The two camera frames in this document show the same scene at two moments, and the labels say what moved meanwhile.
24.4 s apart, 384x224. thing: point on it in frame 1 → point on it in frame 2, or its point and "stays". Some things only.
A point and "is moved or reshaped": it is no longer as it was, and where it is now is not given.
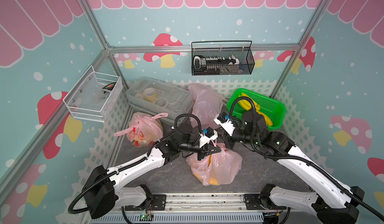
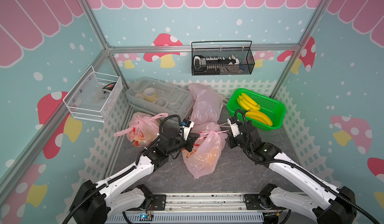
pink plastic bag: (218, 168) is moved or reshaped
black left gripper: (204, 150) → (191, 139)
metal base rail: (200, 209) stays
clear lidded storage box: (148, 94) stays
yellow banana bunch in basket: (246, 105) stays
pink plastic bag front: (143, 130) stays
